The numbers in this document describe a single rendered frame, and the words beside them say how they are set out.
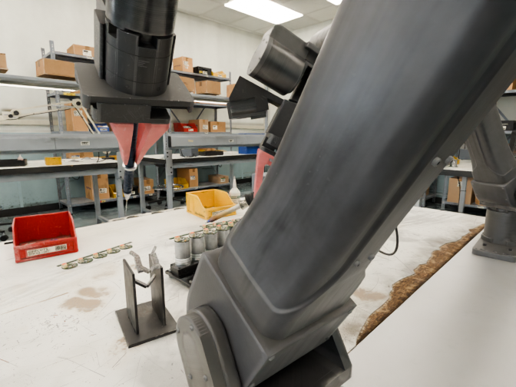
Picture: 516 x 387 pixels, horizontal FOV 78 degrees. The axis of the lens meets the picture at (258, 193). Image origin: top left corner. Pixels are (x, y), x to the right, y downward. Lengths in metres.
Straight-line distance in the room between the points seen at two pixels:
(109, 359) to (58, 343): 0.07
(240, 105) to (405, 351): 0.36
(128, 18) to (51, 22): 4.82
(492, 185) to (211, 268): 0.65
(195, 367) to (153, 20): 0.25
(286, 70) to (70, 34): 4.77
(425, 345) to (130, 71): 0.41
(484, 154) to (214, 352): 0.63
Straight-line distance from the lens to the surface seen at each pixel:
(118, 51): 0.32
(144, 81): 0.32
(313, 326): 0.17
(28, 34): 5.02
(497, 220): 0.80
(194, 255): 0.54
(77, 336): 0.45
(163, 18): 0.31
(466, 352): 0.43
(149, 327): 0.42
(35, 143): 2.71
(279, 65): 0.44
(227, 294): 0.16
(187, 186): 5.18
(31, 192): 4.90
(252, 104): 0.46
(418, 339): 0.43
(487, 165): 0.73
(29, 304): 0.55
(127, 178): 0.42
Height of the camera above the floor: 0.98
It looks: 11 degrees down
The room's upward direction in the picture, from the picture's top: straight up
